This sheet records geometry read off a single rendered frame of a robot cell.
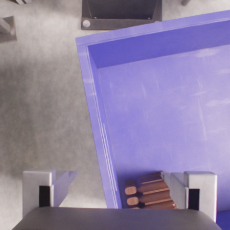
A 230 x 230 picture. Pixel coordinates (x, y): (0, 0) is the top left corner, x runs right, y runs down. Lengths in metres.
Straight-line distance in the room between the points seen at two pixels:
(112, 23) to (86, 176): 0.46
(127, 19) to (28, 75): 0.34
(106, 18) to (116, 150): 0.42
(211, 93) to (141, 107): 0.16
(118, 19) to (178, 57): 0.29
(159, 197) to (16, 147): 0.51
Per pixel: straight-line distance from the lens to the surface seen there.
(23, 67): 0.95
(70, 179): 0.16
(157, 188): 0.59
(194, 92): 0.69
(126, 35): 0.48
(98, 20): 0.93
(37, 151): 0.93
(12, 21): 0.99
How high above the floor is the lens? 0.89
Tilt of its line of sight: 88 degrees down
